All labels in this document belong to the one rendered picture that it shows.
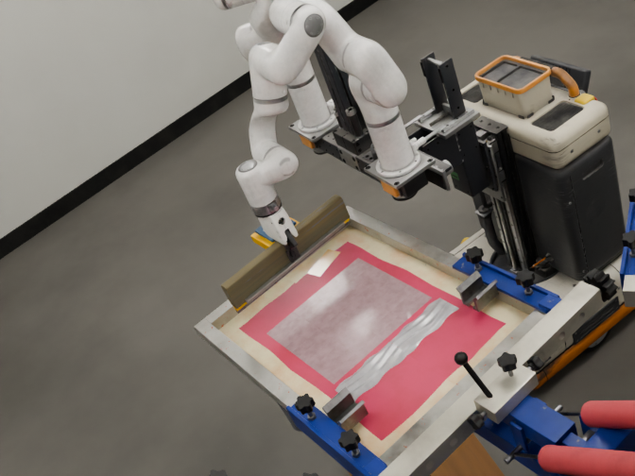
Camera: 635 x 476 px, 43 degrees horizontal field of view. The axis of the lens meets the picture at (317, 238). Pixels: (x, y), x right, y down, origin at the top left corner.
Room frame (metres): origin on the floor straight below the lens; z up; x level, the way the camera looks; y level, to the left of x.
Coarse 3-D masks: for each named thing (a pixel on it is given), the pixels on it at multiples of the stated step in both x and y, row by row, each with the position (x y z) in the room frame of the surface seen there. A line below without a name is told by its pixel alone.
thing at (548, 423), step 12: (528, 396) 1.05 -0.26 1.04; (516, 408) 1.03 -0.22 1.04; (528, 408) 1.02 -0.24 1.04; (540, 408) 1.01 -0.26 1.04; (504, 420) 1.05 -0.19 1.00; (516, 420) 1.01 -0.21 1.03; (528, 420) 0.99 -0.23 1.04; (540, 420) 0.98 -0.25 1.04; (552, 420) 0.97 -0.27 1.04; (564, 420) 0.96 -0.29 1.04; (528, 432) 0.99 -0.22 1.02; (540, 432) 0.96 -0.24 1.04; (552, 432) 0.95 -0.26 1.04; (564, 432) 0.94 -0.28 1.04; (576, 432) 0.95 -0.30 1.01; (540, 444) 0.96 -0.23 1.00; (552, 444) 0.93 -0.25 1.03
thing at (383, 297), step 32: (352, 256) 1.81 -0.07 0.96; (320, 288) 1.74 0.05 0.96; (352, 288) 1.68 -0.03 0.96; (384, 288) 1.63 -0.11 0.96; (416, 288) 1.58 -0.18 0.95; (384, 320) 1.51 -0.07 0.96; (448, 320) 1.42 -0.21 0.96; (480, 320) 1.38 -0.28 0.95; (416, 352) 1.37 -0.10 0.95; (448, 352) 1.32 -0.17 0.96
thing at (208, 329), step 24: (360, 216) 1.92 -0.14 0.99; (384, 240) 1.81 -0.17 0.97; (408, 240) 1.73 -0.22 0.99; (432, 264) 1.63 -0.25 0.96; (216, 312) 1.79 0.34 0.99; (528, 312) 1.33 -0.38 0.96; (216, 336) 1.69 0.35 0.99; (240, 360) 1.56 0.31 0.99; (264, 384) 1.44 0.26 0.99; (456, 384) 1.19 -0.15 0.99; (432, 408) 1.16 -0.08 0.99; (408, 432) 1.13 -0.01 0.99; (384, 456) 1.10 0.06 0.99
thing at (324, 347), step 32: (288, 288) 1.80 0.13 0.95; (256, 320) 1.72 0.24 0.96; (288, 320) 1.67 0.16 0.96; (320, 320) 1.61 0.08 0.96; (352, 320) 1.56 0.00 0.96; (288, 352) 1.55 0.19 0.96; (320, 352) 1.50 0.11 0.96; (352, 352) 1.45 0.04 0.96; (320, 384) 1.40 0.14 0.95; (384, 384) 1.31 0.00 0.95; (416, 384) 1.27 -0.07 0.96; (384, 416) 1.23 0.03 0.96
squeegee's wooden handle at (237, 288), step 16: (320, 208) 1.81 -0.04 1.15; (336, 208) 1.81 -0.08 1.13; (304, 224) 1.77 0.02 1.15; (320, 224) 1.78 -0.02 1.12; (336, 224) 1.80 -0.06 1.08; (304, 240) 1.76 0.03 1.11; (272, 256) 1.72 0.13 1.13; (240, 272) 1.69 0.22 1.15; (256, 272) 1.69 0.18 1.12; (272, 272) 1.71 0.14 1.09; (224, 288) 1.66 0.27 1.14; (240, 288) 1.67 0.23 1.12; (256, 288) 1.69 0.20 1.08; (240, 304) 1.66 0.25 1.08
